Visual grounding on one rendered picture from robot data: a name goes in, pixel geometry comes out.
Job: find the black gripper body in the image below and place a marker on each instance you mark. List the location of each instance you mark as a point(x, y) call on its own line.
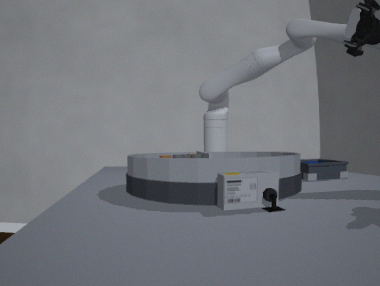
point(364, 29)

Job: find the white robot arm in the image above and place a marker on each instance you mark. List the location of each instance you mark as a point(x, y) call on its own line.
point(260, 61)

